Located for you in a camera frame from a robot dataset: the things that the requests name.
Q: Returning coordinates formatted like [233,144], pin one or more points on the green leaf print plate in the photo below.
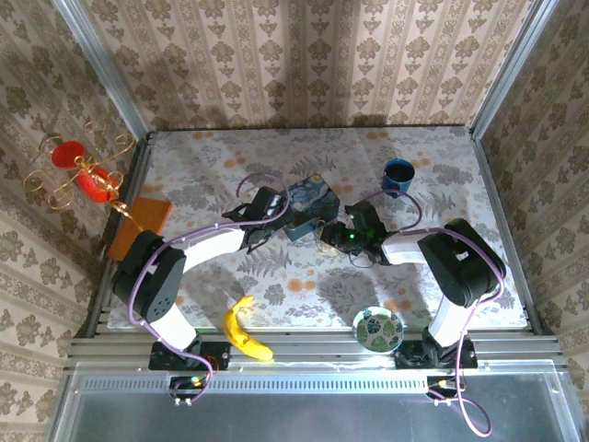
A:
[377,329]

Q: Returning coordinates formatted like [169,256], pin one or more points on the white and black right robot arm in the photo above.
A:
[460,267]

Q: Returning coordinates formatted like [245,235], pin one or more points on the blue starry night tin box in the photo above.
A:
[310,198]

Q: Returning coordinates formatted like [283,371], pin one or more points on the red cup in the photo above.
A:
[66,154]
[94,184]

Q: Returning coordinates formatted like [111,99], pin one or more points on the aluminium frame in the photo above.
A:
[294,382]

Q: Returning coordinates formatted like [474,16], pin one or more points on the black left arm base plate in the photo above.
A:
[216,354]

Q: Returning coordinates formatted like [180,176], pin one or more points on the floral printed table mat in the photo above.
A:
[294,285]

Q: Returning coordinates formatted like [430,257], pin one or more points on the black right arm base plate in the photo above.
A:
[409,357]

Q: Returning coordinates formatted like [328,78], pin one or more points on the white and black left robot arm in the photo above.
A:
[165,276]

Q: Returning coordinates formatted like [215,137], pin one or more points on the orange wooden block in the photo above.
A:
[142,225]

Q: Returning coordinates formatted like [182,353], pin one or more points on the yellow banana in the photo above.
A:
[239,331]

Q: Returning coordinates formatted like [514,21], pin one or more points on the dark blue mug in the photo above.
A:
[398,177]

